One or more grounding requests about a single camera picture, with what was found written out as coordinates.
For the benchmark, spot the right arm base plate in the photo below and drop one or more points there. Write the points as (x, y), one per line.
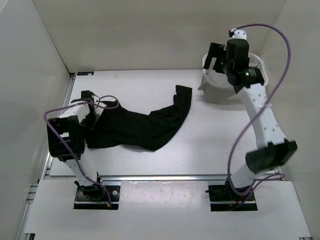
(223, 200)

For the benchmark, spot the grey garment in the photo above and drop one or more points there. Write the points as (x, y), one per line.
(216, 88)

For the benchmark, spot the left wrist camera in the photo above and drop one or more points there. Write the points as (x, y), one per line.
(99, 108)

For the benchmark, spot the white laundry basket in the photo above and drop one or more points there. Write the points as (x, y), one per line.
(256, 72)

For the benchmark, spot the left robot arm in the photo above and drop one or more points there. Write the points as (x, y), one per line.
(66, 142)

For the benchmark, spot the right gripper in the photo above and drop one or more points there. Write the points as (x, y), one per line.
(218, 51)

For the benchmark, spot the black trousers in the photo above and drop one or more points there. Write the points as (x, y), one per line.
(151, 132)

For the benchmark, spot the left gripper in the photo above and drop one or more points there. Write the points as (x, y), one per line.
(92, 125)

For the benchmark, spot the black label sticker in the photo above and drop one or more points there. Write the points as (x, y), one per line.
(85, 73)

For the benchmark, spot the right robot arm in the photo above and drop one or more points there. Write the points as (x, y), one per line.
(273, 149)

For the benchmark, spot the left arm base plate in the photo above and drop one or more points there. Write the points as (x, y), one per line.
(98, 200)

